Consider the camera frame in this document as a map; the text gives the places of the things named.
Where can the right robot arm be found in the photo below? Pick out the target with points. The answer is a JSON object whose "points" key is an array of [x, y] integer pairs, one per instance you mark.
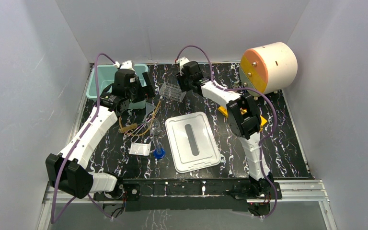
{"points": [[243, 118]]}

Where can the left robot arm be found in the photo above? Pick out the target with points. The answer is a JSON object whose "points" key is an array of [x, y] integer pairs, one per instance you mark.
{"points": [[67, 169]]}

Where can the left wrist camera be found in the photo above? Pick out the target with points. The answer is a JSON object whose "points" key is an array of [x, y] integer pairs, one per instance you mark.
{"points": [[126, 66]]}

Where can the clear plastic well plate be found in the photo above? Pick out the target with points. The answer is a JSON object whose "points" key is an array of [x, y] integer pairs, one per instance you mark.
{"points": [[171, 91]]}

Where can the teal plastic bin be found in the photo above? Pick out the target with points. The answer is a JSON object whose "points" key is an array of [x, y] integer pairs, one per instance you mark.
{"points": [[106, 76]]}

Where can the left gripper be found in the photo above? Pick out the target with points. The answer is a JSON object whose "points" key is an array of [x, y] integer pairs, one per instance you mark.
{"points": [[142, 87]]}

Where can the aluminium frame rail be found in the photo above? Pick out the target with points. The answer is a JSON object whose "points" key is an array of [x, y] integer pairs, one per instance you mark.
{"points": [[289, 191]]}

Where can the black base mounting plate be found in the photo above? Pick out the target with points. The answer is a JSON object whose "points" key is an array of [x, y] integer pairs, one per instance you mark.
{"points": [[237, 194]]}

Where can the blue capped clear tube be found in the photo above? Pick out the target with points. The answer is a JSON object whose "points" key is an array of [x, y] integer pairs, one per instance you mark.
{"points": [[159, 151]]}

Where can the clear plastic funnel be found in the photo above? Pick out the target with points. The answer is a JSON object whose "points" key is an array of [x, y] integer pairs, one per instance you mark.
{"points": [[150, 110]]}

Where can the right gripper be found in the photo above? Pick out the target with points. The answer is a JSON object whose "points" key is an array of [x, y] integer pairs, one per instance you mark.
{"points": [[180, 76]]}

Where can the yellow test tube rack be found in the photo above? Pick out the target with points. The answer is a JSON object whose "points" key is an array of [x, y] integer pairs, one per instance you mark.
{"points": [[225, 113]]}

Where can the cylindrical drawer cabinet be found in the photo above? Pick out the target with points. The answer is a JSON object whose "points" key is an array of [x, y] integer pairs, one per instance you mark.
{"points": [[268, 68]]}

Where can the brown bristle tube brush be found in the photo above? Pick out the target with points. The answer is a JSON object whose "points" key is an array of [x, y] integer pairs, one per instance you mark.
{"points": [[128, 128]]}

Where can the clear glass petri dish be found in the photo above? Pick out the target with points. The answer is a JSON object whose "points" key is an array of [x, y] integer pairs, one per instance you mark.
{"points": [[155, 127]]}

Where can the white plastic box lid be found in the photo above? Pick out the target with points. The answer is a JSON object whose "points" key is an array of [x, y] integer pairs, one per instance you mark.
{"points": [[192, 142]]}

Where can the metal crucible tongs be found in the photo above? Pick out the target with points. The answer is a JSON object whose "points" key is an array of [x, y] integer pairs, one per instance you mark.
{"points": [[134, 138]]}

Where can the small white plastic bag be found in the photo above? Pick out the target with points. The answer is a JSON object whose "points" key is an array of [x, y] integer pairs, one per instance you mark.
{"points": [[140, 149]]}

